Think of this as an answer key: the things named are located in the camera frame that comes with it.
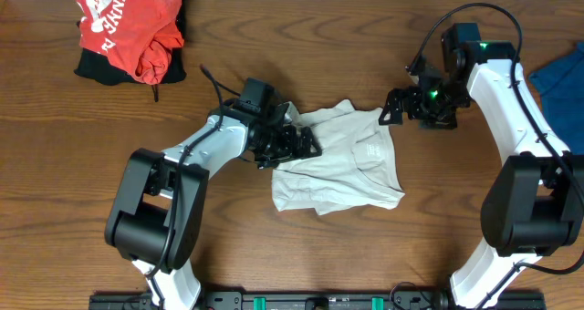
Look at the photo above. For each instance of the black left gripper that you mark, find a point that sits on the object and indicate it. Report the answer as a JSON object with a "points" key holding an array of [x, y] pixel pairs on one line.
{"points": [[287, 152]]}

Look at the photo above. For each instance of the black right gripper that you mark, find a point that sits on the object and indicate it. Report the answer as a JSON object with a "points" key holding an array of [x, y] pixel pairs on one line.
{"points": [[412, 95]]}

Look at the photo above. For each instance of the beige t-shirt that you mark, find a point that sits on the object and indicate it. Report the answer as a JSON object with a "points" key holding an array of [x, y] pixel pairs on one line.
{"points": [[357, 166]]}

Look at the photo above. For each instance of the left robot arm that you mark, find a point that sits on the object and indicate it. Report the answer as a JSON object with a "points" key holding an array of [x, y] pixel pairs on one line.
{"points": [[156, 215]]}

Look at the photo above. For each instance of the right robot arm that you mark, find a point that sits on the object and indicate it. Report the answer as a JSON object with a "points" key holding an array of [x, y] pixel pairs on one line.
{"points": [[535, 205]]}

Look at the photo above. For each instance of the blue t-shirt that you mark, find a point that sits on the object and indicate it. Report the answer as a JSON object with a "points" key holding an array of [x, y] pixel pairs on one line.
{"points": [[560, 87]]}

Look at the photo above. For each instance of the red printed t-shirt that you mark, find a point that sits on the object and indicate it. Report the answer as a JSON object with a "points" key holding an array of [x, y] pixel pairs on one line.
{"points": [[134, 36]]}

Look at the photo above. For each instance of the black folded garment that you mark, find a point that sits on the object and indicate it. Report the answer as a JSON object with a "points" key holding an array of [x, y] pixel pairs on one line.
{"points": [[95, 67]]}

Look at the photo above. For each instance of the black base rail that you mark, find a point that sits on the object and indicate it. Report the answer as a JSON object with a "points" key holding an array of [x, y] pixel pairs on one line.
{"points": [[404, 296]]}

